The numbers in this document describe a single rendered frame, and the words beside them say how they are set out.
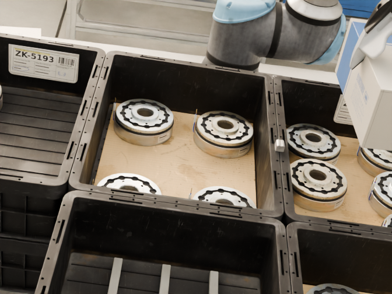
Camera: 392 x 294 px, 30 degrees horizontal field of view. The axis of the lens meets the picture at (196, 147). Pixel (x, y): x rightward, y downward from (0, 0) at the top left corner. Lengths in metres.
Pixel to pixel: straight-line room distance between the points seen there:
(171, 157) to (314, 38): 0.43
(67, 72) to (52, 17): 2.16
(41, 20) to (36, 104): 2.13
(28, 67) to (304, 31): 0.54
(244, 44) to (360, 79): 0.52
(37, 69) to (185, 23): 2.28
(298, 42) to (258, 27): 0.09
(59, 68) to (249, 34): 0.39
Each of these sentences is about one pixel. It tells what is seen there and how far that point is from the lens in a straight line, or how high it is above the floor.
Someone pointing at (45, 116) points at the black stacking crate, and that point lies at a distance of 1.31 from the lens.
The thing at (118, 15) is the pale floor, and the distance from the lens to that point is 3.58.
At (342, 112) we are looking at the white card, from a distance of 1.37.
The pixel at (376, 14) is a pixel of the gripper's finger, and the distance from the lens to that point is 0.99.
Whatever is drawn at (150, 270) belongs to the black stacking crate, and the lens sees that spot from 1.04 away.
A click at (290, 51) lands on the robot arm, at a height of 0.89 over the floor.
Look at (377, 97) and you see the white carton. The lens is 0.94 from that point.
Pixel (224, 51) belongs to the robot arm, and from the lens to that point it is 1.50.
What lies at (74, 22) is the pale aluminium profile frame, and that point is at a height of 0.14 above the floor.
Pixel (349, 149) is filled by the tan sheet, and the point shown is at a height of 0.83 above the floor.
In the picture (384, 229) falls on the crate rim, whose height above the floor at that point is 0.93.
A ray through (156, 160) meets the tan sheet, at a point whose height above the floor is 0.83.
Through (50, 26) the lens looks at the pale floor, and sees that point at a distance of 3.42.
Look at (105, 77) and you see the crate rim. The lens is 1.27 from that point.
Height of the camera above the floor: 1.56
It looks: 35 degrees down
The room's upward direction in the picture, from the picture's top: 10 degrees clockwise
